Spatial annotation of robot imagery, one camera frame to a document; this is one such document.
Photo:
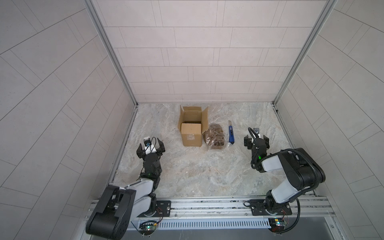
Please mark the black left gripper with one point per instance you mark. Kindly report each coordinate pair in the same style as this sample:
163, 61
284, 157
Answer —
139, 153

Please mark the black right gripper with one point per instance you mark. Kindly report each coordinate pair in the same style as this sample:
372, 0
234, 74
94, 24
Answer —
249, 141

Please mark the blue utility knife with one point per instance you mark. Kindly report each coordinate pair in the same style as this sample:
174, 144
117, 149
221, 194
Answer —
231, 133

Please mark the clear bag of brown contents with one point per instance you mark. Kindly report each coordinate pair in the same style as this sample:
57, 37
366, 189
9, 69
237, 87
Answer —
214, 137

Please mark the brown cardboard express box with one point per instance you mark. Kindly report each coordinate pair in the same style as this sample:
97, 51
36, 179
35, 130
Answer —
193, 123

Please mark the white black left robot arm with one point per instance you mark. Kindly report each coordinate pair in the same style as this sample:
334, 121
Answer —
118, 206

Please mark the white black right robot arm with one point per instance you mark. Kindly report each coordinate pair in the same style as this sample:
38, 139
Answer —
303, 175

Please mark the left green circuit board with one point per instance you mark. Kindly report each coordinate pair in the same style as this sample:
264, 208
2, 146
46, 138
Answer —
148, 226

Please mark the green circuit board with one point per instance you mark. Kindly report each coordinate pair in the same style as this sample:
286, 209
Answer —
277, 224
148, 226

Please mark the white slotted vent strip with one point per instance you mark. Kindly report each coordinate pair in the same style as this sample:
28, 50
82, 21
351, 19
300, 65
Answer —
214, 224

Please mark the right green circuit board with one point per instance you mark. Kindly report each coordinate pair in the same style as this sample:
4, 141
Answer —
277, 224

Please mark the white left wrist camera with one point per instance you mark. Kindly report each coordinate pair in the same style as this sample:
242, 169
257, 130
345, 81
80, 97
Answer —
150, 145

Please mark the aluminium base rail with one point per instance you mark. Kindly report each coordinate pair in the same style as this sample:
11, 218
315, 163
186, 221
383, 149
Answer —
239, 207

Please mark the aluminium right corner post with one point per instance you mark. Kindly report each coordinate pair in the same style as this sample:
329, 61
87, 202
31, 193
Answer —
324, 14

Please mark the aluminium corner post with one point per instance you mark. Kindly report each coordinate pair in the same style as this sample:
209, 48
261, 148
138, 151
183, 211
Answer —
90, 7
324, 14

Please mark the aluminium left corner post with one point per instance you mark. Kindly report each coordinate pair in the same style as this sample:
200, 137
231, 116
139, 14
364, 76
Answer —
90, 7

